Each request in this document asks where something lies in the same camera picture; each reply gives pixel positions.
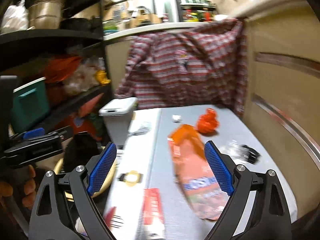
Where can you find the yellow plastic bag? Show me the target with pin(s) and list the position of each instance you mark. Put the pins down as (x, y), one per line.
(102, 78)

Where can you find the orange rice bag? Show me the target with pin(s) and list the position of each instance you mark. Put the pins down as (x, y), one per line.
(83, 120)

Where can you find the small white paper ball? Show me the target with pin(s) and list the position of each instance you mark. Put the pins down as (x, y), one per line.
(176, 118)

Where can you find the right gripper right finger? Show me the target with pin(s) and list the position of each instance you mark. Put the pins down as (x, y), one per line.
(269, 217)

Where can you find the black spice rack with bottles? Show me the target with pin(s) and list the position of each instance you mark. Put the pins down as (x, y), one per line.
(198, 10)

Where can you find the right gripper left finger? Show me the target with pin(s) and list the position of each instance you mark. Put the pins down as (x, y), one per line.
(51, 217)

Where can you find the white plastic bags on shelf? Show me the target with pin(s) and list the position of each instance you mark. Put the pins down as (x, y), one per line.
(82, 79)

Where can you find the round bin with black bag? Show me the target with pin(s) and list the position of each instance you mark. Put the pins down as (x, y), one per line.
(81, 148)

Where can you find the red plastic bag on shelf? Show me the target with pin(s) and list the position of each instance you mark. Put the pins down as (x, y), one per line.
(60, 69)

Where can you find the orange snack bag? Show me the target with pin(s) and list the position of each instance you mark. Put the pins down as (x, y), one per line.
(194, 175)

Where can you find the black metal shelf rack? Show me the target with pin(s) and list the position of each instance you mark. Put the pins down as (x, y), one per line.
(20, 48)

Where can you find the patterned white tablecloth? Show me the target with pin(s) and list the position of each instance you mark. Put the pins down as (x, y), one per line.
(134, 161)

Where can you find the white bag on top shelf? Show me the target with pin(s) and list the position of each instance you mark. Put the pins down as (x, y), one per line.
(15, 18)

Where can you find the red white carton box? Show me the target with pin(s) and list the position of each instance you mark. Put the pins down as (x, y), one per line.
(153, 215)

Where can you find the wooden cutting board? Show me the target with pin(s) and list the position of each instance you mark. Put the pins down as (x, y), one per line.
(145, 19)

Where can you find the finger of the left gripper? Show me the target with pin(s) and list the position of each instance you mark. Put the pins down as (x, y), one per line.
(38, 132)

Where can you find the green storage box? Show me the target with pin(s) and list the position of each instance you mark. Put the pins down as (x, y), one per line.
(30, 104)

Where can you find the orange plastic bag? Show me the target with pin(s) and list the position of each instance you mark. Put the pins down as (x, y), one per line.
(207, 123)

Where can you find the stacked steel pots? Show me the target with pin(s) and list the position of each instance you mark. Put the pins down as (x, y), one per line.
(45, 14)

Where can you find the white pedal trash bin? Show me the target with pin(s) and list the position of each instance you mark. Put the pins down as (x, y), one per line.
(117, 116)

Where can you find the orange gloved hand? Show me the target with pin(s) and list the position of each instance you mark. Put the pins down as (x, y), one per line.
(28, 189)

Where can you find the red plaid shirt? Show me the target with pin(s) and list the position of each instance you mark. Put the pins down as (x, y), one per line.
(203, 65)

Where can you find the black wrapper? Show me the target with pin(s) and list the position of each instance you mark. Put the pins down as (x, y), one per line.
(249, 154)

